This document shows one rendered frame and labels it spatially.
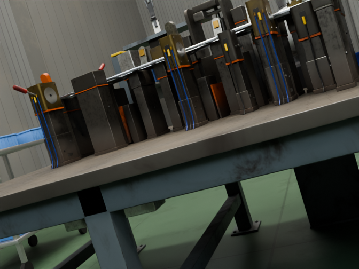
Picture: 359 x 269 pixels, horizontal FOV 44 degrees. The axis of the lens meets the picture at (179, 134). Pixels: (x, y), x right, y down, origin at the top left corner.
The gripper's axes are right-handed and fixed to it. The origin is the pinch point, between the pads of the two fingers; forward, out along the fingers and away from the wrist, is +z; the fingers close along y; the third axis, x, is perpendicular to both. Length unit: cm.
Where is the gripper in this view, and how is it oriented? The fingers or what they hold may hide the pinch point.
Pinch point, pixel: (156, 28)
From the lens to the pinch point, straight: 226.4
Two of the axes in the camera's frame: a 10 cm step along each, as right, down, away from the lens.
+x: 9.5, -3.0, -0.5
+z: 3.0, 9.5, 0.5
